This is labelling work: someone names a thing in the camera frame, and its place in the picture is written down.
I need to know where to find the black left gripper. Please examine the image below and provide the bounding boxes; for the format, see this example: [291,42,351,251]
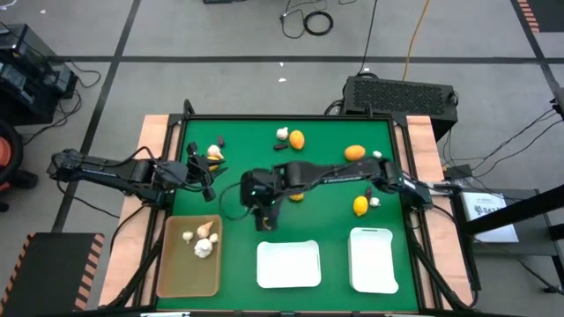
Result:
[175,141,228,203]

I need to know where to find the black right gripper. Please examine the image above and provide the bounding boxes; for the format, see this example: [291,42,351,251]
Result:
[241,168,286,232]

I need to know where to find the white wide plastic bin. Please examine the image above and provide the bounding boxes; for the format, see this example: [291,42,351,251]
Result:
[256,240,323,290]

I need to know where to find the green table mat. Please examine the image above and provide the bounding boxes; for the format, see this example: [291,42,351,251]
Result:
[156,117,419,313]

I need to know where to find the light wooden side board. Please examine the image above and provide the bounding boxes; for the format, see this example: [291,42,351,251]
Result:
[404,114,475,307]
[99,114,182,309]

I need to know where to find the large white garlic bulb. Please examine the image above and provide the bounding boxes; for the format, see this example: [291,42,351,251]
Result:
[193,238,214,260]

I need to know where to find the orange-yellow citrus fruit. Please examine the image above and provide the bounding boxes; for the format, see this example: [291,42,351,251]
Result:
[288,129,306,151]

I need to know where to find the orange citrus fruit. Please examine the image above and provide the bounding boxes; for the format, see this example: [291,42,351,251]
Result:
[344,144,367,162]

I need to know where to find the black perforated computer case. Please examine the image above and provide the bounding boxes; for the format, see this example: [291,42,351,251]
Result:
[342,75,458,142]

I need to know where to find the black hazard-striped floor mat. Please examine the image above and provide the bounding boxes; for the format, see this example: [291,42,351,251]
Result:
[0,232,107,317]
[514,0,564,34]

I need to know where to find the black equipment rack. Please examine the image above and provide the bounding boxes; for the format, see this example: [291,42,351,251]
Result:
[0,21,79,127]

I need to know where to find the orange and black vacuum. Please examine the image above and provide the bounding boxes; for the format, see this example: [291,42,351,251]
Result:
[0,118,40,213]

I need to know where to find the white printed paper sheet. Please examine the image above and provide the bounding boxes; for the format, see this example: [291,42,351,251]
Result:
[462,191,521,244]

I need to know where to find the black metal beam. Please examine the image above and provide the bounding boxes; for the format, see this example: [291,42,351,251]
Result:
[464,183,564,237]

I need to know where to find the grey side stand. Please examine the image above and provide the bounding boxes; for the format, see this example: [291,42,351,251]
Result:
[449,165,564,269]

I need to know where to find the black metal table frame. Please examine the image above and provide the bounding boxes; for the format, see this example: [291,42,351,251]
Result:
[105,99,479,317]

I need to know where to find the black coiled cable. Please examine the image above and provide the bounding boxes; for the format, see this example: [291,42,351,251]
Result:
[302,10,335,37]

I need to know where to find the black floor cable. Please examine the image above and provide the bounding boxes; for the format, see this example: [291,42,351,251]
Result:
[357,0,380,77]

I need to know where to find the yellow floor cable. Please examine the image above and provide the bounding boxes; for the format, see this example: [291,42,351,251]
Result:
[401,0,432,83]

